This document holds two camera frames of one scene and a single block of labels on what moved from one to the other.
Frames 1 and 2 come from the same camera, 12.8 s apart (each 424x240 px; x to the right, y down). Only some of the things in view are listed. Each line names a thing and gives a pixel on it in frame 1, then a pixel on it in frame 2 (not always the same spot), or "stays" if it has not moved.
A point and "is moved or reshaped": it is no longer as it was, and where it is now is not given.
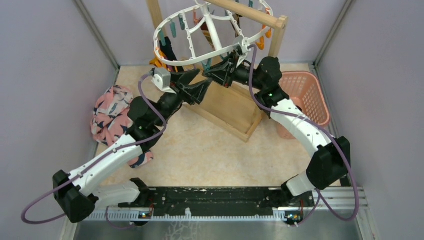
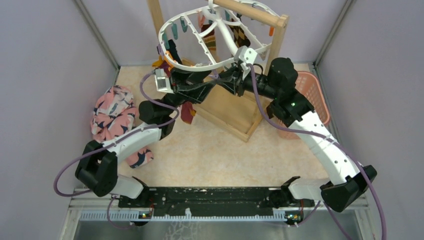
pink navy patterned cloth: (110, 121) stays
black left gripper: (196, 91) stays
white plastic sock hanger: (160, 61) is moved or reshaped
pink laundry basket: (304, 89) stays
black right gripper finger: (231, 60) -> (235, 72)
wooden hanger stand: (238, 109) stays
